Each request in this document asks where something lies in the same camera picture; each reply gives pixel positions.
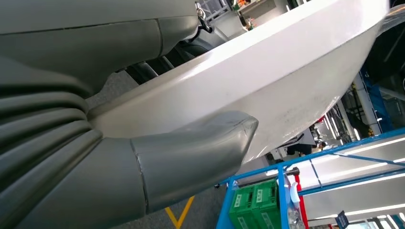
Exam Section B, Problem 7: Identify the red barrier belt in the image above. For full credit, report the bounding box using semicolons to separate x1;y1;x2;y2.
294;174;309;229

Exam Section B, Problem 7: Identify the blue metal shelf rack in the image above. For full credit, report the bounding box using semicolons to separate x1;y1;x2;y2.
216;128;405;229

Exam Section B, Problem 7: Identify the green plastic crate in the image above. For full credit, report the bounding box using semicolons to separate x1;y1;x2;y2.
251;179;282;229
228;185;256;229

